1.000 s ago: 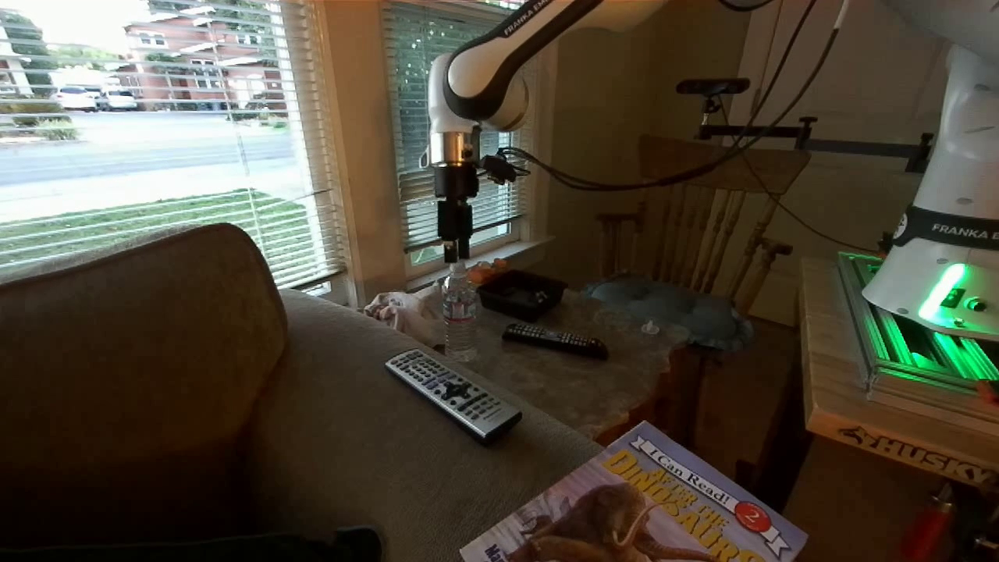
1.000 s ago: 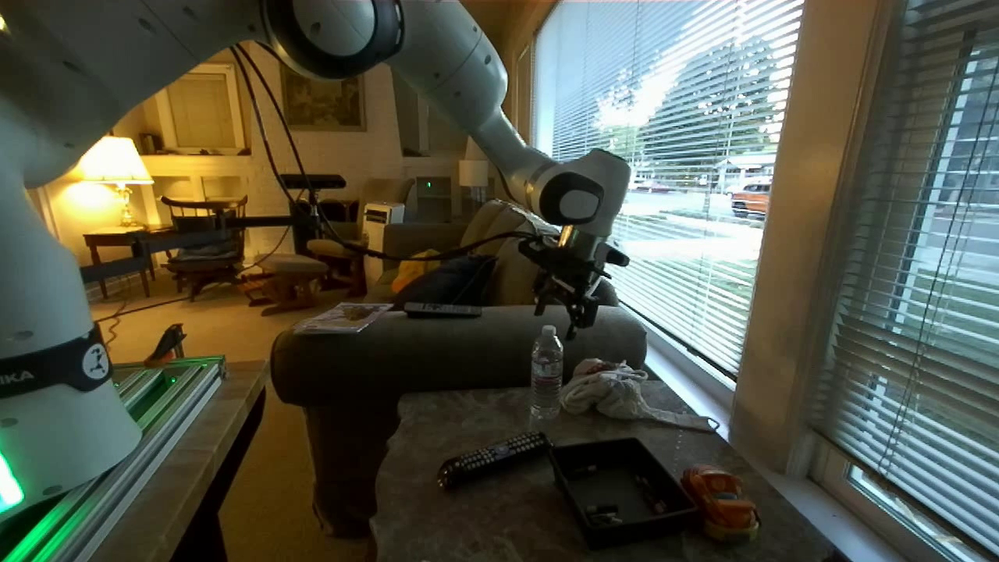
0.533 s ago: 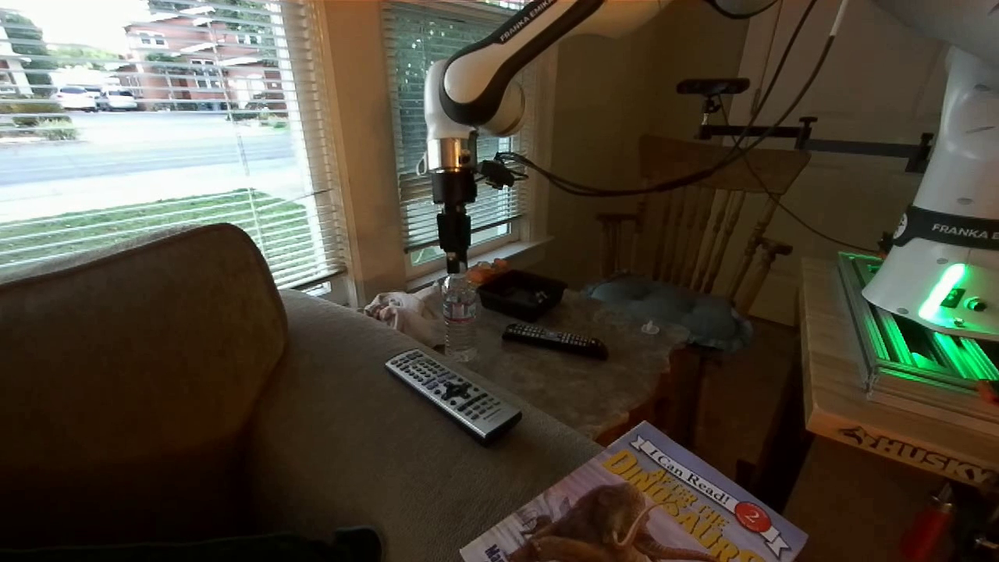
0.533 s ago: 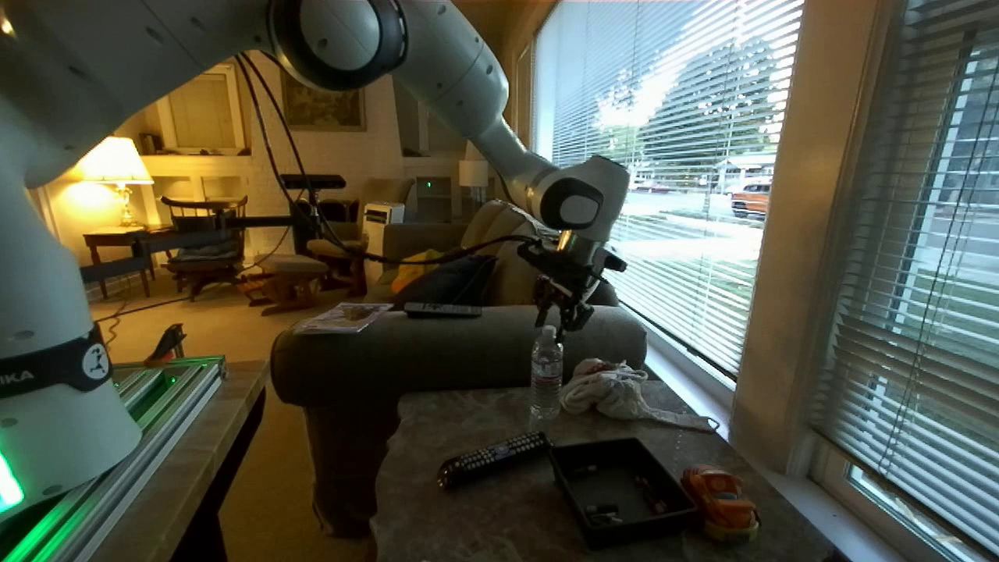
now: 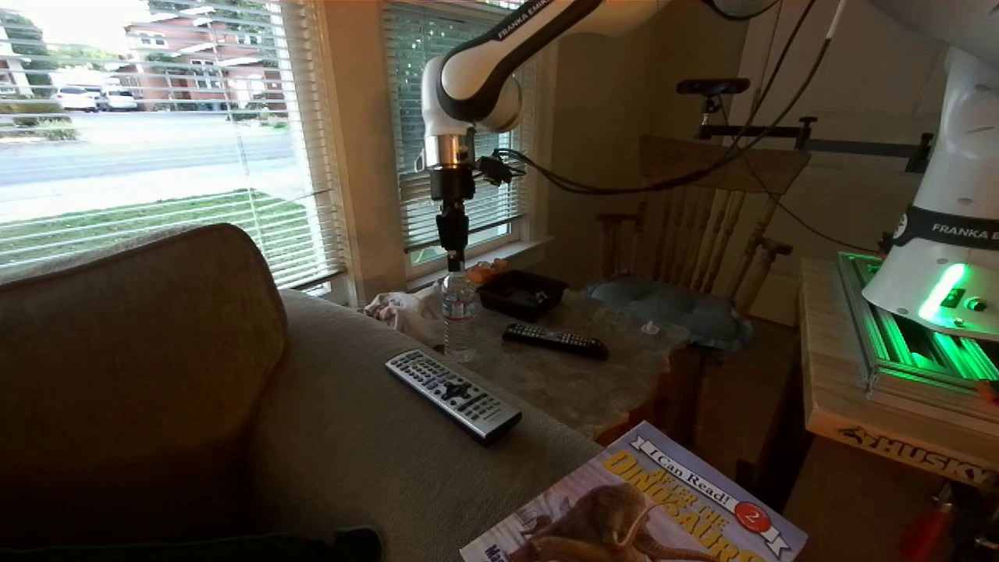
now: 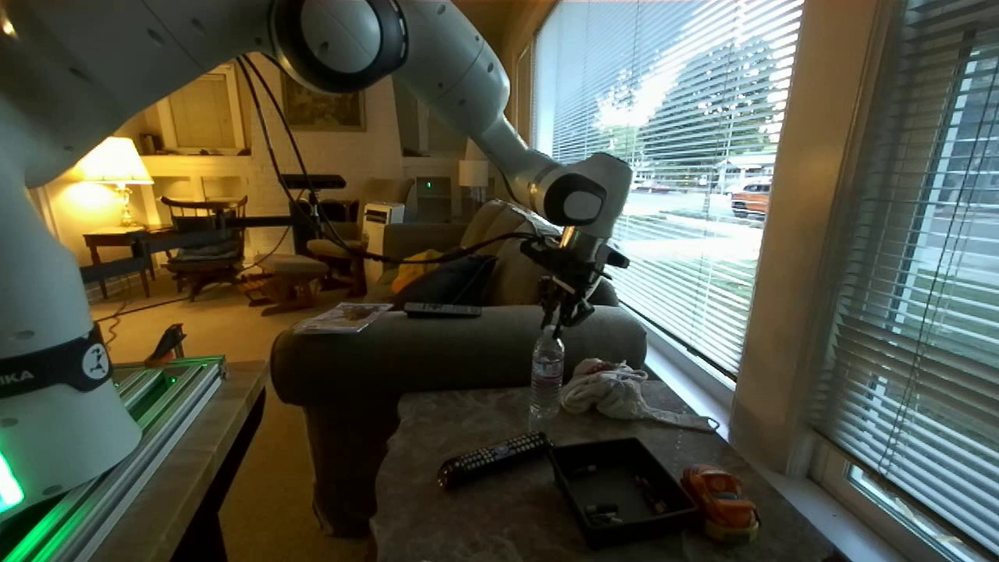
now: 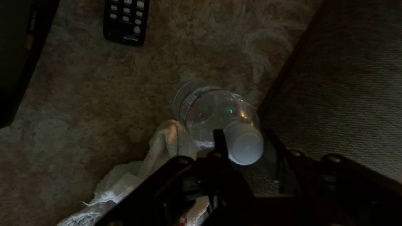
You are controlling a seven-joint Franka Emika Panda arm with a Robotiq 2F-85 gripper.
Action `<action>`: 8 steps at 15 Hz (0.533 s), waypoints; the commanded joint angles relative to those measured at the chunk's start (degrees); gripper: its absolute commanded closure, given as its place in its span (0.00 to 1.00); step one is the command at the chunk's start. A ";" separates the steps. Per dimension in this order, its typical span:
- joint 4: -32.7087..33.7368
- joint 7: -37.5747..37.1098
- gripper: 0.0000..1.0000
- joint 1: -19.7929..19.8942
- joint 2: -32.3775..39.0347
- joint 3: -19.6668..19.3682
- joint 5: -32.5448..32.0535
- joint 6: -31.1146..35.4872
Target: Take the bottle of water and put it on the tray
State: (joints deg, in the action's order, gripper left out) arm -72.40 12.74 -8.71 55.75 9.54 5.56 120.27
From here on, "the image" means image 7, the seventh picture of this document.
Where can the black rectangular tray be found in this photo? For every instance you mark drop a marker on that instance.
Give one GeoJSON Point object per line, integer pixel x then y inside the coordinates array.
{"type": "Point", "coordinates": [20, 54]}

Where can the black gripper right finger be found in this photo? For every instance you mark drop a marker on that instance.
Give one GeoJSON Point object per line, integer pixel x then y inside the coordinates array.
{"type": "Point", "coordinates": [276, 163]}

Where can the grey-green sofa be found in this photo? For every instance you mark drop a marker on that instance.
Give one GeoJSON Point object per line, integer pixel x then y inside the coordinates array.
{"type": "Point", "coordinates": [356, 83]}

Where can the crumpled white cloth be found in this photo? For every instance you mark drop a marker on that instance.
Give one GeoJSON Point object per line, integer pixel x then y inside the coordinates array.
{"type": "Point", "coordinates": [142, 175]}

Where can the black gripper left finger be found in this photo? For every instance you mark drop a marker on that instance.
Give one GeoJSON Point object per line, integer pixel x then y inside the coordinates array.
{"type": "Point", "coordinates": [220, 144]}

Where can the clear plastic water bottle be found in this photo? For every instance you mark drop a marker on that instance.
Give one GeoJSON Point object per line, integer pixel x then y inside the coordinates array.
{"type": "Point", "coordinates": [217, 116]}

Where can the black remote control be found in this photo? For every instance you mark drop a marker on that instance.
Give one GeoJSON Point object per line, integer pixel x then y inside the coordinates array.
{"type": "Point", "coordinates": [126, 20]}

